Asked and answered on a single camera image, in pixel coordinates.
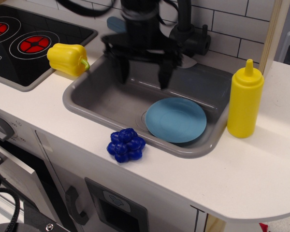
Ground grey dishwasher panel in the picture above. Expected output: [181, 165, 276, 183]
[85, 177, 149, 232]

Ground yellow squeeze bottle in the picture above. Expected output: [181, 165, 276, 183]
[227, 59, 264, 138]

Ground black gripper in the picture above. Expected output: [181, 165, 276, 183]
[101, 14, 182, 89]

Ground grey toy sink basin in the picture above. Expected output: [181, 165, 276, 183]
[63, 56, 232, 159]

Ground black toy stovetop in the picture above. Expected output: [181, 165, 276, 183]
[0, 4, 98, 92]

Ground yellow toy bell pepper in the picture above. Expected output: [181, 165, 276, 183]
[47, 43, 90, 76]

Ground white oven door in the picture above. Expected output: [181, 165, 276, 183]
[0, 147, 44, 211]

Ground blue toy blueberries cluster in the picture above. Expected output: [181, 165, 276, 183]
[107, 128, 146, 163]

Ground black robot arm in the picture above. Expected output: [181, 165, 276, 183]
[102, 0, 182, 89]

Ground black braided foreground cable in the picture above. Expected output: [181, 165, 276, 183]
[0, 187, 21, 232]

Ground light wooden side post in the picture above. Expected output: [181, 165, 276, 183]
[259, 0, 290, 77]

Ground black metal foreground base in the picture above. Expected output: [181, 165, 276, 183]
[0, 205, 69, 232]

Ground grey cabinet door handle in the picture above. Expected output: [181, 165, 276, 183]
[65, 186, 89, 226]

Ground black toy faucet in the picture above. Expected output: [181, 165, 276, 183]
[169, 0, 211, 57]

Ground grey oven knob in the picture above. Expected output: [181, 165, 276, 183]
[0, 118, 14, 142]

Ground light blue plate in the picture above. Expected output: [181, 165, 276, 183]
[145, 97, 207, 143]

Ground blue flat toy piece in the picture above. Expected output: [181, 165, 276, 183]
[107, 16, 126, 33]

